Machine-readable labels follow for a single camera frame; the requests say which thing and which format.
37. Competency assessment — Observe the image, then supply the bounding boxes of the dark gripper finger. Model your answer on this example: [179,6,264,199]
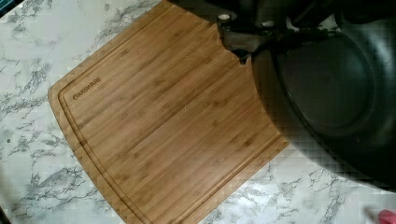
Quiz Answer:
[217,14,275,64]

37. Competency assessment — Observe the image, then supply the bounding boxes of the black bowl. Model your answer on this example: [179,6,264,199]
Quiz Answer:
[252,17,395,191]

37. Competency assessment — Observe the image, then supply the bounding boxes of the bamboo cutting board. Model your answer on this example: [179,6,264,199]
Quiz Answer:
[49,1,287,224]

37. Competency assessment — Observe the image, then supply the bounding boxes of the pink silicone object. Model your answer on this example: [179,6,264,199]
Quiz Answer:
[366,209,396,224]

